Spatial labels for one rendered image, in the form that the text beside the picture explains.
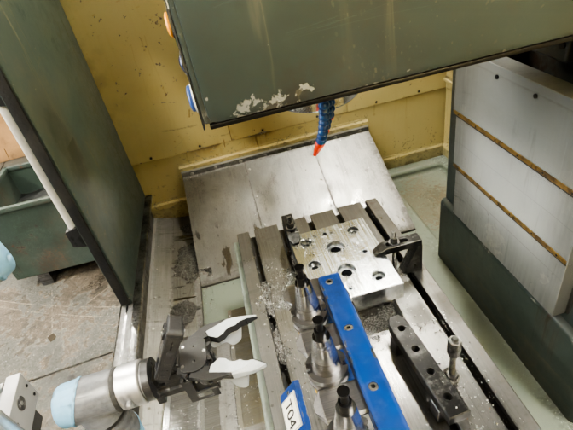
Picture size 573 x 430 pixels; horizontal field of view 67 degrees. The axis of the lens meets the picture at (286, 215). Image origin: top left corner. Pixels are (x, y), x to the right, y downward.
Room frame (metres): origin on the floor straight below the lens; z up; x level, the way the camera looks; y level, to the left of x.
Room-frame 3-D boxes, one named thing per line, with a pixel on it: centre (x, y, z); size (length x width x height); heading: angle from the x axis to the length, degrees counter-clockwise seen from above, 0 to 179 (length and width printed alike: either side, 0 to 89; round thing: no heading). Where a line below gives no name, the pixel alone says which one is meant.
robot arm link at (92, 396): (0.47, 0.39, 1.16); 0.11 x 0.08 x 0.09; 95
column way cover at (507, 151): (0.84, -0.55, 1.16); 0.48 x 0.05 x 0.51; 5
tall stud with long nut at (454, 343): (0.53, -0.28, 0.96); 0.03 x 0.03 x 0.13
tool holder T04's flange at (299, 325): (0.50, 0.00, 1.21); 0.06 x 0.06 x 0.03
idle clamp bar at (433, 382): (0.54, -0.22, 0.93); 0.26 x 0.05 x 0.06; 10
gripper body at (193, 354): (0.48, 0.23, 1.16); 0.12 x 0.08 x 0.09; 95
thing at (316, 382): (0.39, -0.01, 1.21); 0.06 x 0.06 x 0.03
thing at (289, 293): (0.56, 0.00, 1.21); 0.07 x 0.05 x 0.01; 95
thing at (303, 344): (0.45, -0.01, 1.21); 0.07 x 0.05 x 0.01; 95
